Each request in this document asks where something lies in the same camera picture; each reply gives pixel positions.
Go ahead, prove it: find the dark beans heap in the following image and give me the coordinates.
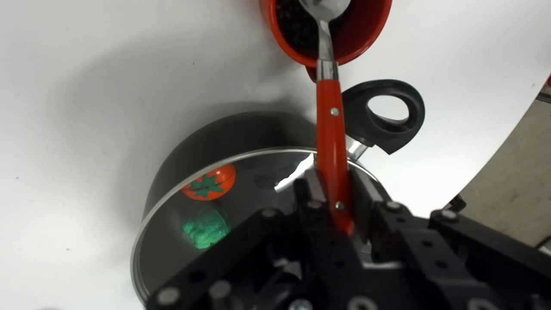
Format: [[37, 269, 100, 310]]
[[275, 0, 321, 59]]

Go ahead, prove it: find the green toy vegetable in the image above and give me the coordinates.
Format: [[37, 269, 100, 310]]
[[183, 207, 231, 250]]

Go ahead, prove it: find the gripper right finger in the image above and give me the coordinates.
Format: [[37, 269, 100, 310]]
[[347, 167, 551, 310]]

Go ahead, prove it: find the red handled metal spoon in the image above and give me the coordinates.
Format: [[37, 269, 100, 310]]
[[299, 0, 356, 236]]

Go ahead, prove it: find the red bowl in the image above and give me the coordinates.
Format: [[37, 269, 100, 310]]
[[259, 0, 393, 83]]

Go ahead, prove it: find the black pot with handle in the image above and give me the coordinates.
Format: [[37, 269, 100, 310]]
[[131, 79, 426, 310]]

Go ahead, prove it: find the toy tomato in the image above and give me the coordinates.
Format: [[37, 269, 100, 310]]
[[181, 164, 237, 202]]

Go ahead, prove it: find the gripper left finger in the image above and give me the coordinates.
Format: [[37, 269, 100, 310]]
[[145, 169, 345, 310]]

